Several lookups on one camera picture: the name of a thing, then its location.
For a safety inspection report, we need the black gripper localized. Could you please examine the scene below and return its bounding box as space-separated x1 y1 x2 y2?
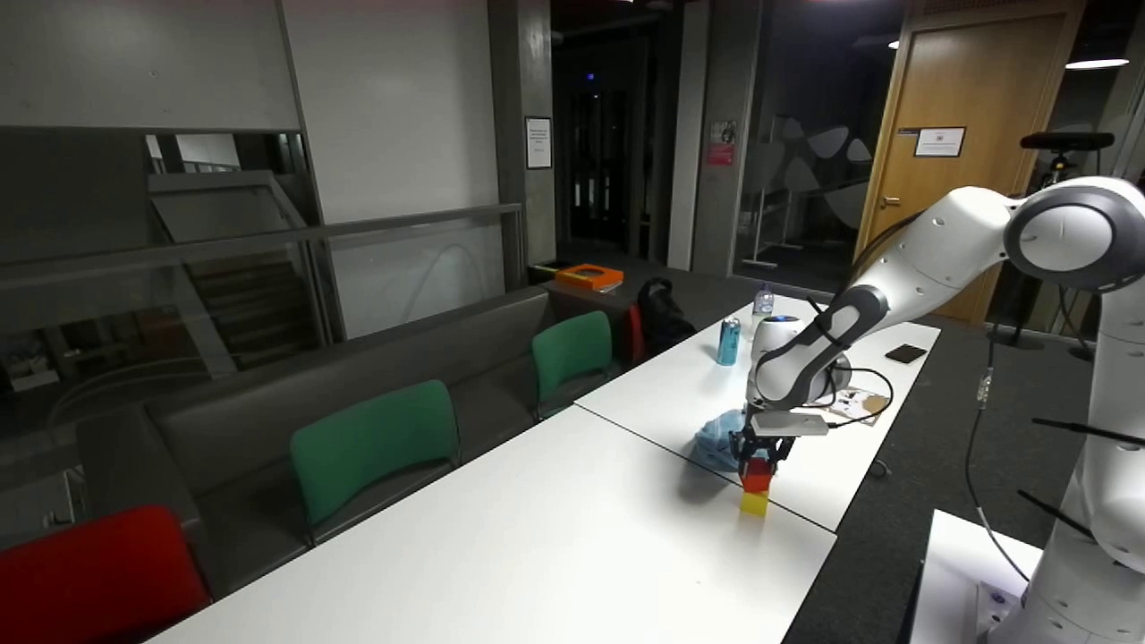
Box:
739 428 800 476

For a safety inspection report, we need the blue striped towel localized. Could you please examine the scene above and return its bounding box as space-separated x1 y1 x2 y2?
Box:
684 407 754 476

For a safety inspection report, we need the black backpack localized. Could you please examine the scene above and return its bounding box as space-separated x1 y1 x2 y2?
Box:
622 275 703 360

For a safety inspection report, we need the green chair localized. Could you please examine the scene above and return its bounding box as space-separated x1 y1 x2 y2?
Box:
529 309 622 407
288 376 461 530

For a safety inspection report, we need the white robot stand table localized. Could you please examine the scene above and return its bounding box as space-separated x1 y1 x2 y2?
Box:
911 505 1051 644

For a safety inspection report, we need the orange box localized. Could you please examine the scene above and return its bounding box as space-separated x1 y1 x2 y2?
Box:
552 260 625 297

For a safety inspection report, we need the white door sign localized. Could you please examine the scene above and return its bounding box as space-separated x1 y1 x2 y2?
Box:
913 127 965 162

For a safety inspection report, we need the white paper notice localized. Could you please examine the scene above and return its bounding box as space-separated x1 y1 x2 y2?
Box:
523 115 555 172

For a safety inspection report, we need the wooden door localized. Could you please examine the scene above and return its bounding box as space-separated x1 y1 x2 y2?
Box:
853 0 1089 326

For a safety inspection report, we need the grey sofa bench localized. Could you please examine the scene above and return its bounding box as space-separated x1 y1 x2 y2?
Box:
77 278 567 602

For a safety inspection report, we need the dark interior window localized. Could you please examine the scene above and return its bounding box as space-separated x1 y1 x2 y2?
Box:
0 123 326 407

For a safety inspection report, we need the red chair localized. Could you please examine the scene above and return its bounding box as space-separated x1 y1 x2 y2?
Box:
0 500 210 644

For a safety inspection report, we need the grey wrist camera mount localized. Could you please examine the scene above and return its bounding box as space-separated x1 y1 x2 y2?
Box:
747 407 834 439

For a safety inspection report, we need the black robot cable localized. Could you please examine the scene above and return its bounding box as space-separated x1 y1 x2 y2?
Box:
963 316 1044 564

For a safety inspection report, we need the black stereo camera bar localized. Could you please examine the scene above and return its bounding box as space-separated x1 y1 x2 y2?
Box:
1018 127 1119 159

